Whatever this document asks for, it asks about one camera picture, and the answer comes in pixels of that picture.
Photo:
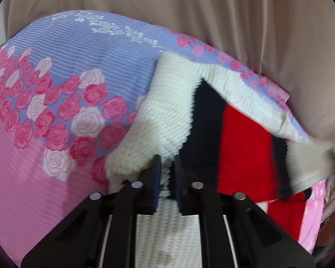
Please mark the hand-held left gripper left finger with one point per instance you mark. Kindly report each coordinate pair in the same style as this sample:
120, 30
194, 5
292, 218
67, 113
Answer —
157, 178

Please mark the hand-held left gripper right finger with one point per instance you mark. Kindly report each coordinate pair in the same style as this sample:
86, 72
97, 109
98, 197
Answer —
177, 180

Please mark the white black red knit sweater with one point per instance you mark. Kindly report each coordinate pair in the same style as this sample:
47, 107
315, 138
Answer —
173, 111

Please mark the floral pink blue bed sheet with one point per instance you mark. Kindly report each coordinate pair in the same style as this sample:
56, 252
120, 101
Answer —
58, 111

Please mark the beige curtain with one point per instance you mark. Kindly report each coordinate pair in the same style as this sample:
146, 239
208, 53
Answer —
212, 14

